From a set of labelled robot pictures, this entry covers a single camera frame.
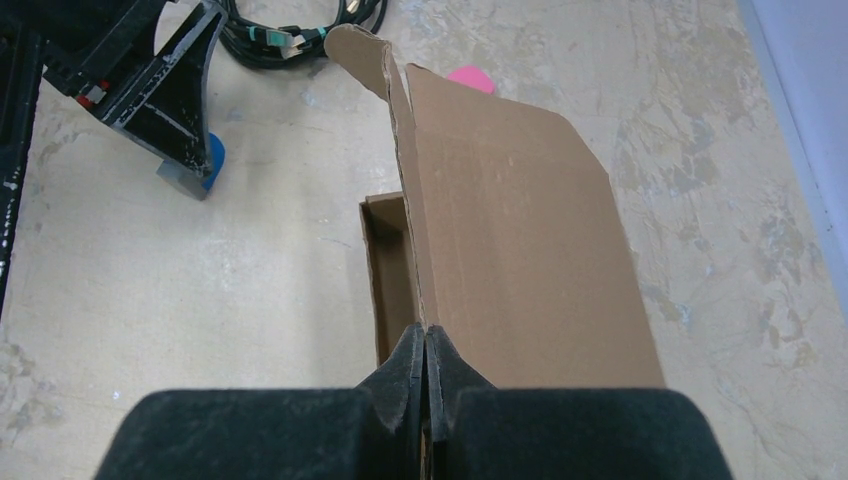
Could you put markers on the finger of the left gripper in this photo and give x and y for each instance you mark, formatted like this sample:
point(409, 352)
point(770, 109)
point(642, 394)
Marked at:
point(172, 122)

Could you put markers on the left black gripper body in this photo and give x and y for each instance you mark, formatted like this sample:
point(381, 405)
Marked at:
point(95, 50)

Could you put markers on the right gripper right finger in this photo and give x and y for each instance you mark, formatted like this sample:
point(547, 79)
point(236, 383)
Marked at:
point(478, 431)

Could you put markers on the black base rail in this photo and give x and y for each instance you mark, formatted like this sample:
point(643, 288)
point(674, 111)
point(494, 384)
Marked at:
point(13, 166)

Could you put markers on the pink and green small block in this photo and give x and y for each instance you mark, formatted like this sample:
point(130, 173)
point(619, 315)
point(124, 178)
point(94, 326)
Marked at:
point(473, 77)

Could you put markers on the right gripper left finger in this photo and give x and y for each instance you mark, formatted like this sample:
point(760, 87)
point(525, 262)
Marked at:
point(370, 431)

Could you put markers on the blue and grey small block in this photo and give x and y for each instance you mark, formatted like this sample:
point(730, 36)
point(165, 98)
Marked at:
point(189, 183)

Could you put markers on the brown cardboard box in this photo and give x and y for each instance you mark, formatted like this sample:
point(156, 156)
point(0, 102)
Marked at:
point(505, 233)

